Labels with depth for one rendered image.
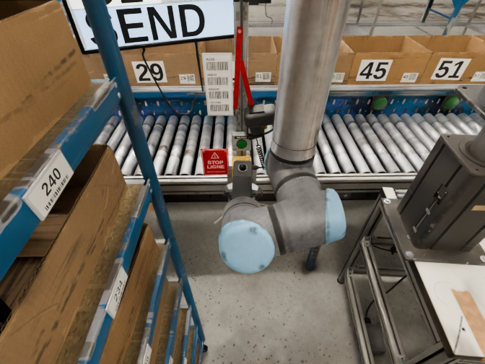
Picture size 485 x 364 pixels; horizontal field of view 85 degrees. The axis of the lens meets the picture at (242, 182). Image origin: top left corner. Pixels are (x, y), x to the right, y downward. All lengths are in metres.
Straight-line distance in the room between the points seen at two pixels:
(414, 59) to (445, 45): 0.44
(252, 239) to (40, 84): 0.33
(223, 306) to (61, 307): 1.27
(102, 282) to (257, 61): 1.26
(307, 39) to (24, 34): 0.32
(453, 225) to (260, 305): 1.02
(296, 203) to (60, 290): 0.35
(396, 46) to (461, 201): 1.28
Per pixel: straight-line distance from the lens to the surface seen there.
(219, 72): 0.86
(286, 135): 0.48
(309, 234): 0.45
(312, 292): 1.69
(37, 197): 0.28
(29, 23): 0.37
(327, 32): 0.42
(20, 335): 0.36
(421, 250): 1.04
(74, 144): 0.34
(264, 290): 1.65
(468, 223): 0.99
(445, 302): 0.98
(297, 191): 0.48
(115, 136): 1.49
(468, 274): 1.08
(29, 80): 0.35
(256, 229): 0.42
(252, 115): 0.85
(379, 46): 1.96
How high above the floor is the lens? 1.50
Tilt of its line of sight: 43 degrees down
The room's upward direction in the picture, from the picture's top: straight up
